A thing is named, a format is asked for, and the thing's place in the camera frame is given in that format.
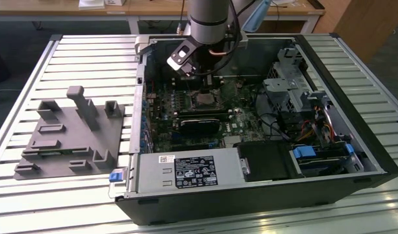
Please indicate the silver CPU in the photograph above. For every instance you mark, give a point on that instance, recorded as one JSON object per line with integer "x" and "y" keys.
{"x": 208, "y": 99}

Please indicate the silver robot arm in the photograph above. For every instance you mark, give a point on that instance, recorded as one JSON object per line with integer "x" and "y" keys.
{"x": 208, "y": 22}

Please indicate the CPU socket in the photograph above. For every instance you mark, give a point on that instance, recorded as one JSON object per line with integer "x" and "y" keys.
{"x": 193, "y": 103}

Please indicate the RAM slot black clips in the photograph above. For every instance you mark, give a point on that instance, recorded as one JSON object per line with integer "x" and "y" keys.
{"x": 202, "y": 116}

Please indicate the RAM slot white clips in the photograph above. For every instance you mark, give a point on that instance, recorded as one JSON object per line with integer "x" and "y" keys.
{"x": 202, "y": 118}

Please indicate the green motherboard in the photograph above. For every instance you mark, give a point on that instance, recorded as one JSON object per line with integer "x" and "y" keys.
{"x": 245, "y": 117}

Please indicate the black graphics card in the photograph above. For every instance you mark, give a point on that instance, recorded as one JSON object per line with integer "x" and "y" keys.
{"x": 200, "y": 125}

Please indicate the metal disk bay cage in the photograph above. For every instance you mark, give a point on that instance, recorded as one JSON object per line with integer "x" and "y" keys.
{"x": 281, "y": 97}

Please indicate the wooden desk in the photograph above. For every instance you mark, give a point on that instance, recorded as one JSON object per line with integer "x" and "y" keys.
{"x": 148, "y": 8}

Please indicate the small silver heatsink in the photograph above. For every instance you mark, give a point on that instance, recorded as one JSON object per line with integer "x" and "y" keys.
{"x": 232, "y": 141}

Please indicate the white box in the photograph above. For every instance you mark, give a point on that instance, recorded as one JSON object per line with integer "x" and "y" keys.
{"x": 117, "y": 2}
{"x": 92, "y": 4}

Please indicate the black plastic shroud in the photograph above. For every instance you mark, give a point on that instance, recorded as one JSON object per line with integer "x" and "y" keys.
{"x": 268, "y": 161}

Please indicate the blue disk carrier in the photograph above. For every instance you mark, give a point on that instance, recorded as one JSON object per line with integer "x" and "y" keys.
{"x": 304, "y": 152}

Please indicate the silver power supply unit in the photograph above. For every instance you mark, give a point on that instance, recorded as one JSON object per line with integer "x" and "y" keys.
{"x": 154, "y": 170}

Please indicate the grey parts rack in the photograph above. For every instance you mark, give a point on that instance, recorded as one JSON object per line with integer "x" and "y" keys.
{"x": 73, "y": 136}

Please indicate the wooden cabinet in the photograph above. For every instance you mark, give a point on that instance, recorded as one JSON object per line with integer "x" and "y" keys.
{"x": 368, "y": 26}

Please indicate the blue case latch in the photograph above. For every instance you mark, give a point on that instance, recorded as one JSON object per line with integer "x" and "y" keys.
{"x": 117, "y": 176}

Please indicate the small blue clip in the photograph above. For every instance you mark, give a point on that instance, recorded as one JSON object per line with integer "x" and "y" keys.
{"x": 349, "y": 149}

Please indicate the black PC case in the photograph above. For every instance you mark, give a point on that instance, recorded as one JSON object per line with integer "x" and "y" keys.
{"x": 218, "y": 209}

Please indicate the black camera white plate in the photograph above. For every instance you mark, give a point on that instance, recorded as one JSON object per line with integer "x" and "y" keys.
{"x": 181, "y": 54}

